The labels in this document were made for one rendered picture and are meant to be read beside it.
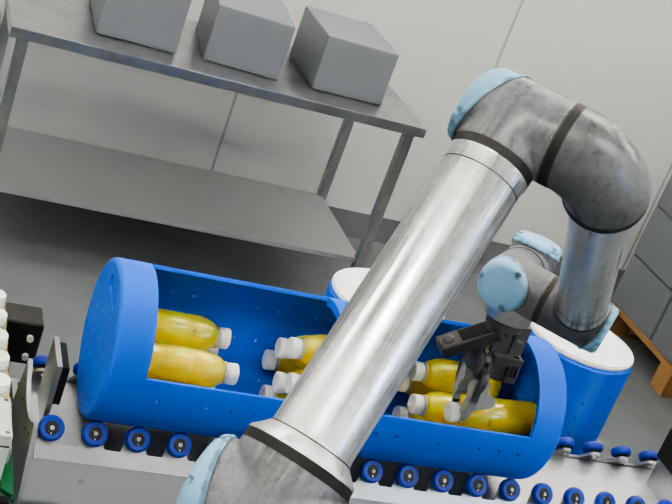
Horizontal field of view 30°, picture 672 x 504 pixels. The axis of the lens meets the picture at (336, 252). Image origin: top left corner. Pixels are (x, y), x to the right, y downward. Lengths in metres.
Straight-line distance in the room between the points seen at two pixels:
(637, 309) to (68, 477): 4.19
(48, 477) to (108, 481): 0.10
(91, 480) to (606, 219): 1.03
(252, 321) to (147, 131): 3.24
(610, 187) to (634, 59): 4.61
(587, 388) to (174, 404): 1.23
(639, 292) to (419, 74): 1.47
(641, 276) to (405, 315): 4.59
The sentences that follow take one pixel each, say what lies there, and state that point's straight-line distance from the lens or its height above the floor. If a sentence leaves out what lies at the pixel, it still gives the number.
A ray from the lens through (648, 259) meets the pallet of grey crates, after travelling 6.04.
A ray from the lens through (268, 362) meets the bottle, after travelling 2.36.
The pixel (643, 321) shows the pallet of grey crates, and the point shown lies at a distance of 5.99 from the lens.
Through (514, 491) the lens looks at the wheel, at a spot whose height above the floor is 0.97.
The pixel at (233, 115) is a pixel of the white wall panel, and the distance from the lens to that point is 5.60.
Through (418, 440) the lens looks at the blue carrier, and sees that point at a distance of 2.29.
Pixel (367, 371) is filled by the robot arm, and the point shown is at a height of 1.49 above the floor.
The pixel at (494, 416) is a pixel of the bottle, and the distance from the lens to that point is 2.39.
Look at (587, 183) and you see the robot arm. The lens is 1.59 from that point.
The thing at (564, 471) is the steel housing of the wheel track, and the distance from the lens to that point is 2.73.
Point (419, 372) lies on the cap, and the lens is 2.42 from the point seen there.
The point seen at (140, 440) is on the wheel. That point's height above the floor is 0.97.
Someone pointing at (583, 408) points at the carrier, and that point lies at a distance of 3.06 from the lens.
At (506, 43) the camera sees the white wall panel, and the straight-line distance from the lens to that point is 5.87.
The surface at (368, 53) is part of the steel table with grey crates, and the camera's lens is 4.82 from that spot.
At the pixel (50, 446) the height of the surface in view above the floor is 0.93.
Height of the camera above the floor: 2.15
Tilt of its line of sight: 22 degrees down
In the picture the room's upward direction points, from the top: 21 degrees clockwise
